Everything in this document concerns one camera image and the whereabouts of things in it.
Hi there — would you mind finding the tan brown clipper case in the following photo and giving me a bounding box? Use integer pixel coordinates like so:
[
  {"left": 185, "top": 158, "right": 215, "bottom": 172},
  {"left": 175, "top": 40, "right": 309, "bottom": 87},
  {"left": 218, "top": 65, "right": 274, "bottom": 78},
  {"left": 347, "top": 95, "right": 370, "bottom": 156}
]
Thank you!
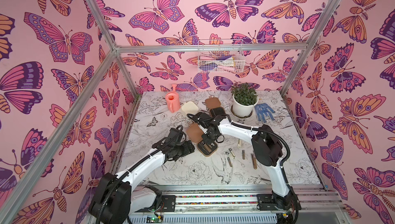
[{"left": 186, "top": 124, "right": 218, "bottom": 157}]

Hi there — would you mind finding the grey nail clipper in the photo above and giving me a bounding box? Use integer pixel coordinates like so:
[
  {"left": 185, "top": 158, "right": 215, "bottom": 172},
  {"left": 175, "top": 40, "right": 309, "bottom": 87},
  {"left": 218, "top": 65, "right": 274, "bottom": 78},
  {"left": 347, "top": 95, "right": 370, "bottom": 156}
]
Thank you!
[{"left": 227, "top": 157, "right": 233, "bottom": 168}]

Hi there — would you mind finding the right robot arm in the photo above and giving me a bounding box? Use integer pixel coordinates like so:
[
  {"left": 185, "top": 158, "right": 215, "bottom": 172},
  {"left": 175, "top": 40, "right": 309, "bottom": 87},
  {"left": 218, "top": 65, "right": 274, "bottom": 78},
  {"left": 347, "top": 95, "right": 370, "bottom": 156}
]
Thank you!
[{"left": 187, "top": 112, "right": 301, "bottom": 212}]

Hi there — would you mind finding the white potted green plant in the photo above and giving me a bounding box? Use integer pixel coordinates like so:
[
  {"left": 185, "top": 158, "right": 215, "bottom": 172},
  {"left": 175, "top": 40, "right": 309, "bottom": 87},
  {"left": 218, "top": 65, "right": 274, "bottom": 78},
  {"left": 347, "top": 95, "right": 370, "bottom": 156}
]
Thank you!
[{"left": 231, "top": 83, "right": 258, "bottom": 116}]

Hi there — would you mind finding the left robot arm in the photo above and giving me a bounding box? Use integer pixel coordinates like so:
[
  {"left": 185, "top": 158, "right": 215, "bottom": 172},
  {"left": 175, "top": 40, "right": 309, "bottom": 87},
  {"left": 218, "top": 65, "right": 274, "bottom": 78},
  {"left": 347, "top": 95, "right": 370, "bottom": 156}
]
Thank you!
[{"left": 88, "top": 125, "right": 194, "bottom": 224}]

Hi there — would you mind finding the gold nail clipper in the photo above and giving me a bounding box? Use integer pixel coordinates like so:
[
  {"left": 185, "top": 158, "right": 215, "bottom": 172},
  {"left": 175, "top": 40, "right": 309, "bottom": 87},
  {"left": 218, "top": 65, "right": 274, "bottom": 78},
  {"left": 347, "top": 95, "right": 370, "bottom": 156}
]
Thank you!
[{"left": 228, "top": 148, "right": 236, "bottom": 158}]

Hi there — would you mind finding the pink watering can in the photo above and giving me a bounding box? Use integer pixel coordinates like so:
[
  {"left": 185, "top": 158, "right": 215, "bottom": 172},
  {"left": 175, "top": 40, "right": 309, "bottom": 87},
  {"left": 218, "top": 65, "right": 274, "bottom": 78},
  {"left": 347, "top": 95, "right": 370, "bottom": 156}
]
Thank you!
[{"left": 165, "top": 84, "right": 181, "bottom": 113}]

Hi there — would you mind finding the long brown nail clipper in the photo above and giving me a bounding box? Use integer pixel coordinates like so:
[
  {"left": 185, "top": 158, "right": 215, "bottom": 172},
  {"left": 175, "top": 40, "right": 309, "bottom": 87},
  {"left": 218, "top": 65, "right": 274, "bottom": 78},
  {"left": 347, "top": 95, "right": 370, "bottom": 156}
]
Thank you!
[{"left": 251, "top": 153, "right": 257, "bottom": 169}]

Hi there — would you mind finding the white wire wall basket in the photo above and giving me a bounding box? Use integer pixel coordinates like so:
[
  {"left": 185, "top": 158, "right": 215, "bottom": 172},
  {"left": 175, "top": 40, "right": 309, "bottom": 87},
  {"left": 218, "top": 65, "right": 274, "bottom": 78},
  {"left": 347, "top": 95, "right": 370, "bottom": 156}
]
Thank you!
[{"left": 196, "top": 39, "right": 245, "bottom": 74}]

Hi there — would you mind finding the dark brown clipper case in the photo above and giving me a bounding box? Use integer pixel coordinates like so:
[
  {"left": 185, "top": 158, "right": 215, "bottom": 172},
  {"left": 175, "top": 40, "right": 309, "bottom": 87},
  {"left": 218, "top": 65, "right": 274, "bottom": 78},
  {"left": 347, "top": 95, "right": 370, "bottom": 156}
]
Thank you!
[{"left": 205, "top": 97, "right": 226, "bottom": 118}]

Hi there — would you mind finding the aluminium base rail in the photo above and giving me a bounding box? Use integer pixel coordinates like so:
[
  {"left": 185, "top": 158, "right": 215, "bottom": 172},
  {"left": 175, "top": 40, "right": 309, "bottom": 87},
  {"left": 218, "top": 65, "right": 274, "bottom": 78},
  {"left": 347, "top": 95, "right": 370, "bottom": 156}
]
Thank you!
[{"left": 86, "top": 184, "right": 349, "bottom": 224}]

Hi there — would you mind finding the cream clipper case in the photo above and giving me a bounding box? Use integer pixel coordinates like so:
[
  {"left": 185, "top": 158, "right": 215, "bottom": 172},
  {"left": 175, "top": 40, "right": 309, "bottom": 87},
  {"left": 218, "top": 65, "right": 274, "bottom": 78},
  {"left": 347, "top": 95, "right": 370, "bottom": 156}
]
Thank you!
[{"left": 181, "top": 101, "right": 202, "bottom": 117}]

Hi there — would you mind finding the blue gardening glove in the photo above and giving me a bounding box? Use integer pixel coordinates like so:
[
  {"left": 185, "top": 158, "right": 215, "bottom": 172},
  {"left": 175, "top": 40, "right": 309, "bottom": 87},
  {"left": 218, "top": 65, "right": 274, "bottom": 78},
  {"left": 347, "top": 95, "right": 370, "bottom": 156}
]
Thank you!
[{"left": 255, "top": 103, "right": 275, "bottom": 123}]

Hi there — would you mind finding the plant saucer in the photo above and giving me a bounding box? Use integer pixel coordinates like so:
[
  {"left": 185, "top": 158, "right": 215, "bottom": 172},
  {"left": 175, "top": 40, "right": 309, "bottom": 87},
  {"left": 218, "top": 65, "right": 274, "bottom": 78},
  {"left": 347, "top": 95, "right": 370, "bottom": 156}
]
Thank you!
[{"left": 231, "top": 108, "right": 254, "bottom": 119}]

